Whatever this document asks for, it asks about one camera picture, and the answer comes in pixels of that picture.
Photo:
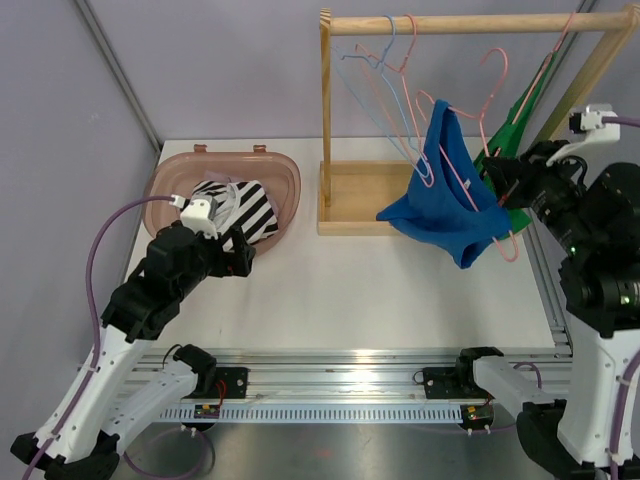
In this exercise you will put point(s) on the green tank top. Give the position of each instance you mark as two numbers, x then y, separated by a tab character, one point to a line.
506	142

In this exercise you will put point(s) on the mauve pink tank top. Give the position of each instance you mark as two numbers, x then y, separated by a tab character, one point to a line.
225	178

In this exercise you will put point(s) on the blue tank top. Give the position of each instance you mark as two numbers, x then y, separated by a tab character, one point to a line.
446	204

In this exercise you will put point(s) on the aluminium mounting rail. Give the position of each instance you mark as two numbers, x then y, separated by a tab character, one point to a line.
350	376

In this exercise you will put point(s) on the black white striped tank top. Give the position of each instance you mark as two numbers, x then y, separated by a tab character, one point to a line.
243	204

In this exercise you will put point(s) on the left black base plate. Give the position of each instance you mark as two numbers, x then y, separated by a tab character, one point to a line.
231	382

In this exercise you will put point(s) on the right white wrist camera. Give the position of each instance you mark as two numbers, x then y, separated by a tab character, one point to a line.
596	125

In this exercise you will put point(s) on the wooden clothes rack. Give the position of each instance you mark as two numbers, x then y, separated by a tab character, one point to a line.
351	192

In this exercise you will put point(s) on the blue wire hanger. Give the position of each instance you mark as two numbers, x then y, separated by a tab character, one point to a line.
358	84

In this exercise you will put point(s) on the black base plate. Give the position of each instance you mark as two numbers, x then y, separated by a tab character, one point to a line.
231	382
442	383

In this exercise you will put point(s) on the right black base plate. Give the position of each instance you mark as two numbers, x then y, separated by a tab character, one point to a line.
442	383

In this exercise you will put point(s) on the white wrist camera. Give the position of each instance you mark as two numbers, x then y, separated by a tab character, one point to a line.
596	125
197	213

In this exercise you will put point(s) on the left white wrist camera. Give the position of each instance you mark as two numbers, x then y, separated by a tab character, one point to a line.
197	213

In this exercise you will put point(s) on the white slotted cable duct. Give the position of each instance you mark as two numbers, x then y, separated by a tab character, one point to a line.
422	413

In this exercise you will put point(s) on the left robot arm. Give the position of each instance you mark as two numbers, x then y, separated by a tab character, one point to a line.
89	432

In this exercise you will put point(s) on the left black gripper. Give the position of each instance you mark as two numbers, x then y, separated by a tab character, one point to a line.
240	260

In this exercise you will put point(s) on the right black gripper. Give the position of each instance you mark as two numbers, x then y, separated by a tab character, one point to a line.
513	177

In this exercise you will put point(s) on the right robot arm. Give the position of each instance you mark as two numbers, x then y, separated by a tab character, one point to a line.
597	226

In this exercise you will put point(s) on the pink plastic basin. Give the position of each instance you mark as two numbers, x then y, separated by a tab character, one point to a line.
180	173

